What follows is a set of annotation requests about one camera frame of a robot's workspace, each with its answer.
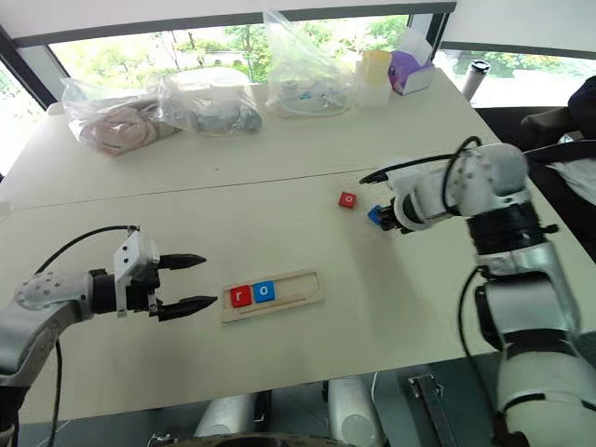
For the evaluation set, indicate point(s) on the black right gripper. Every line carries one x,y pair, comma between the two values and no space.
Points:
392,218

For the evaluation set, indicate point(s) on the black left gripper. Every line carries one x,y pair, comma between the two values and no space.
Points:
139,293

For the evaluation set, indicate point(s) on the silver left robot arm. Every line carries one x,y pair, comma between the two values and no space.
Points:
32,307

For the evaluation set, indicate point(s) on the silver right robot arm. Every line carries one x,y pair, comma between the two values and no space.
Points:
526,288

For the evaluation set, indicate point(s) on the red letter block o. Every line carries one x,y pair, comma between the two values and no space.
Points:
348,200

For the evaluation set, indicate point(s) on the red letter block r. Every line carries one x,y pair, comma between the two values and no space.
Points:
241,296

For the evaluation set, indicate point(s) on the blue letter block o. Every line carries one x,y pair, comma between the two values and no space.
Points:
264,292

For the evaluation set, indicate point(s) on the wooden letter tray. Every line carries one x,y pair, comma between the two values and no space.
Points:
298,293

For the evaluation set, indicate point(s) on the silver rounded robot leg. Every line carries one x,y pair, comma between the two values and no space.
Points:
356,412
226,416

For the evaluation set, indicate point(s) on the yellow and clear plastic container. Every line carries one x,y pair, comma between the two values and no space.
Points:
374,77

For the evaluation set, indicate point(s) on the purple tissue box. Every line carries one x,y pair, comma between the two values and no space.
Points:
412,67

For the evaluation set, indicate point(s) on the silver black tumbler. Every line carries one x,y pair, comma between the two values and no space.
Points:
476,79

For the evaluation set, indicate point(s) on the tall clear plastic bag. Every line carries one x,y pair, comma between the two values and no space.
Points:
302,70

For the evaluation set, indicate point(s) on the plastic bag with pink cloth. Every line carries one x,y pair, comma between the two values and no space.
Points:
116,123

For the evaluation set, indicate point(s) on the plastic bag with grey parts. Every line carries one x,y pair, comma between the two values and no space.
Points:
209,104

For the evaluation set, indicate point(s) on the person in dark clothes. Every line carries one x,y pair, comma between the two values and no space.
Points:
572,139

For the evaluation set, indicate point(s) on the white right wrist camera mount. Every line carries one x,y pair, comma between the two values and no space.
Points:
402,179

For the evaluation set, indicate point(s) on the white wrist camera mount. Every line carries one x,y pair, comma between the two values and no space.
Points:
135,256
402,179

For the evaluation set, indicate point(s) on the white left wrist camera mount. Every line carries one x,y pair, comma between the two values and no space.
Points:
135,256

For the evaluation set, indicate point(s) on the grey metal bracket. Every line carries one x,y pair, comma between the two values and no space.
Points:
433,410

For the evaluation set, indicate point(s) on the black window frame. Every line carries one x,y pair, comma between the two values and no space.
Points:
233,21

